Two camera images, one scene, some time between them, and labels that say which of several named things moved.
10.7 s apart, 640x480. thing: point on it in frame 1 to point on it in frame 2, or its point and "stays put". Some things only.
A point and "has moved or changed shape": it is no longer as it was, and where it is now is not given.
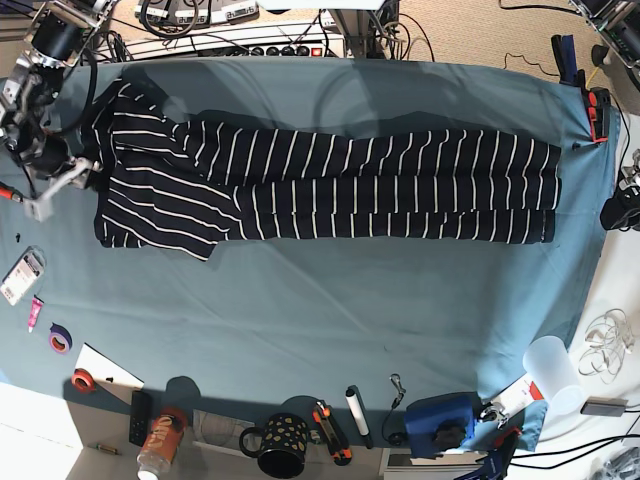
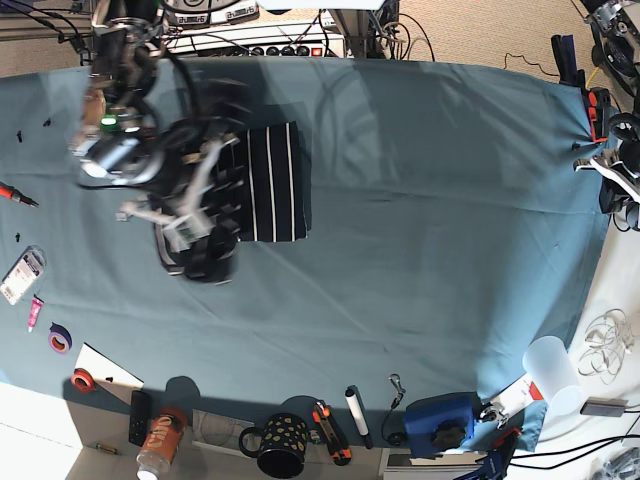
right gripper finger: x=619 y=213 to x=611 y=195
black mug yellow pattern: x=284 y=442 stays put
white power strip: x=253 y=39 stays put
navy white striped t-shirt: x=181 y=188 has moved or changed shape
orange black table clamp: x=599 y=106 stays put
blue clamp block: x=438 y=425 stays put
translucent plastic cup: x=549 y=363 stays put
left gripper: x=54 y=156 to x=210 y=255
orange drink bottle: x=162 y=442 stays put
